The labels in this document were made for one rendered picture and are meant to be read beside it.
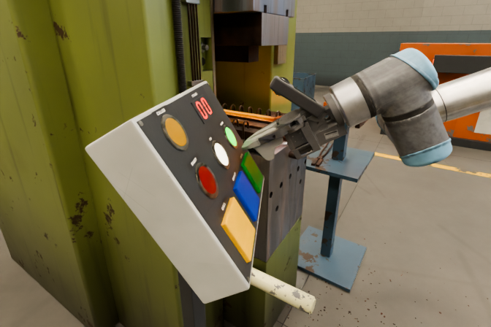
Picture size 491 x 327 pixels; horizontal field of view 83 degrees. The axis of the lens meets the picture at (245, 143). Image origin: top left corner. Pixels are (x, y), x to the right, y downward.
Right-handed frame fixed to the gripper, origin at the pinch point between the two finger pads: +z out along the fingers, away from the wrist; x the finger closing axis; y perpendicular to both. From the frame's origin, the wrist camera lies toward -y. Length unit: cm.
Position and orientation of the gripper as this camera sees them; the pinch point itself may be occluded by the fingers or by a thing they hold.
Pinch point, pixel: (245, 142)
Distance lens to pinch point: 60.1
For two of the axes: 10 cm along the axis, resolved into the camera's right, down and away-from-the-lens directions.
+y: 5.0, 8.3, 2.4
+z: -8.6, 4.3, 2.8
